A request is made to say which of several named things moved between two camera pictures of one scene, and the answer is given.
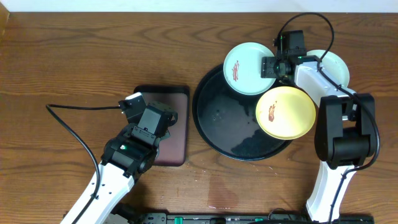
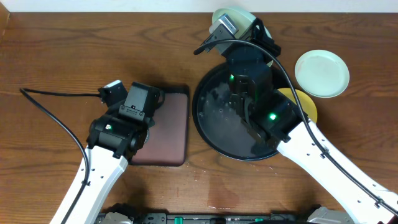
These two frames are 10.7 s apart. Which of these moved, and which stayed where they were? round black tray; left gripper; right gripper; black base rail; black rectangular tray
Moved: right gripper; left gripper
Stayed: round black tray; black rectangular tray; black base rail
